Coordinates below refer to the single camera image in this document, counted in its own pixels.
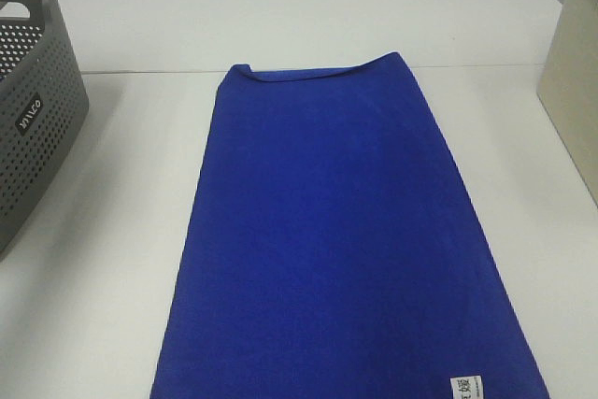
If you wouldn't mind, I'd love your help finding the grey perforated plastic basket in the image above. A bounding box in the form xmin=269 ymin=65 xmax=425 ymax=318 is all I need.
xmin=1 ymin=0 xmax=89 ymax=252

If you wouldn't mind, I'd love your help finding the blue microfibre towel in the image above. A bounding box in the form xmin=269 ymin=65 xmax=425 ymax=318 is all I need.
xmin=150 ymin=53 xmax=548 ymax=398

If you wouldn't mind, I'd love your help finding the beige fabric storage box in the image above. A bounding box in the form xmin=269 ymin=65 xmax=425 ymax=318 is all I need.
xmin=537 ymin=0 xmax=597 ymax=199

